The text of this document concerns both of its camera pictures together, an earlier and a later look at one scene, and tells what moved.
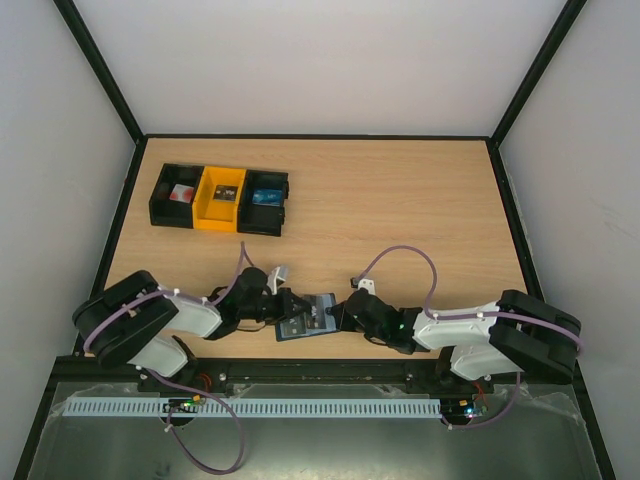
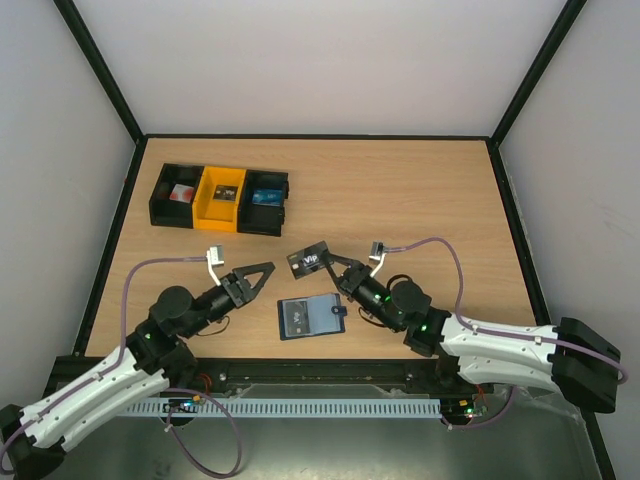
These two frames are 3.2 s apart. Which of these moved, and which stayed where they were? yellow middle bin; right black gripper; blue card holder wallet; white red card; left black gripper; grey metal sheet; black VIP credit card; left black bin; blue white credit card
Moved: left black gripper; right black gripper; black VIP credit card
Stayed: blue white credit card; blue card holder wallet; left black bin; white red card; yellow middle bin; grey metal sheet
